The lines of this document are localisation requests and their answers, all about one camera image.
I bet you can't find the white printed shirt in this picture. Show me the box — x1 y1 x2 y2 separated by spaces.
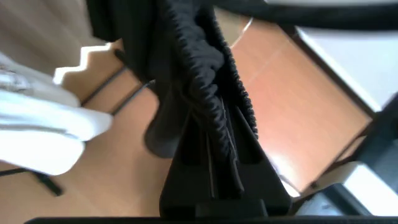
0 51 114 177

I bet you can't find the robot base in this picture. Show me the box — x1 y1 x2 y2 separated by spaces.
294 93 398 217

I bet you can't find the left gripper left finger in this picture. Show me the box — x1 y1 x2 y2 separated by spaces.
160 114 215 218

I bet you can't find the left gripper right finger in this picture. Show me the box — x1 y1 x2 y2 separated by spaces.
231 107 292 215

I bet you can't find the beige curtain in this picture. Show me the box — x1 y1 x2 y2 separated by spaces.
0 0 108 77

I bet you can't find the black clothes rack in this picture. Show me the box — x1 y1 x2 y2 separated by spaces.
0 49 156 197

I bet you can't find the black garment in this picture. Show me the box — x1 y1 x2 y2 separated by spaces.
85 0 259 200

